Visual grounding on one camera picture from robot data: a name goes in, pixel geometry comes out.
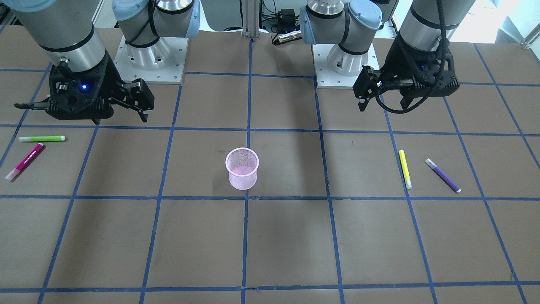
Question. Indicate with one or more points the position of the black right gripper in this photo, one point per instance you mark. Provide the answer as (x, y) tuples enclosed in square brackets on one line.
[(110, 78)]

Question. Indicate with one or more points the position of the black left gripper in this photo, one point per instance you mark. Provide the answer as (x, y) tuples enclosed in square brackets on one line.
[(399, 63)]

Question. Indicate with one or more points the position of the pink highlighter pen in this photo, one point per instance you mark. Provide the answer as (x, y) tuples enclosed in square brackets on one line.
[(25, 162)]

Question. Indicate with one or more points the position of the purple highlighter pen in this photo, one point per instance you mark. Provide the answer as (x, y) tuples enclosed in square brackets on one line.
[(446, 178)]

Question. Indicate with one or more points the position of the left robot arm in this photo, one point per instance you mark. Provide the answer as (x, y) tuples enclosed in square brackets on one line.
[(352, 26)]

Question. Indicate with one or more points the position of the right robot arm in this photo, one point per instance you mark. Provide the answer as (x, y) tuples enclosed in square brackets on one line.
[(61, 29)]

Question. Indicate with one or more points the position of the pink mesh cup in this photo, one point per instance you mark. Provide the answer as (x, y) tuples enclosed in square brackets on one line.
[(242, 165)]

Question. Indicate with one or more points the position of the silver metal connector block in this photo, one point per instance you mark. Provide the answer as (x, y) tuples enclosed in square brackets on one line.
[(287, 37)]

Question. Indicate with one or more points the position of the yellow highlighter pen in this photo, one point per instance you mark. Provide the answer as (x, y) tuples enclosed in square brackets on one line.
[(405, 169)]

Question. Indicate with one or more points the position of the green highlighter pen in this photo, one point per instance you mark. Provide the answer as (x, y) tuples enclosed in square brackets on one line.
[(41, 138)]

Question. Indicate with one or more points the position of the black power adapter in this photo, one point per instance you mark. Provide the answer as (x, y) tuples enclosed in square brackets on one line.
[(286, 16)]

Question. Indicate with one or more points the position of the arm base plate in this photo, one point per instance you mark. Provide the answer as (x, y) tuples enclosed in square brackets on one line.
[(329, 78), (161, 63)]

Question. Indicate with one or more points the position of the aluminium frame post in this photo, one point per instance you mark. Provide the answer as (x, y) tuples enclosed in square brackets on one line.
[(250, 18)]

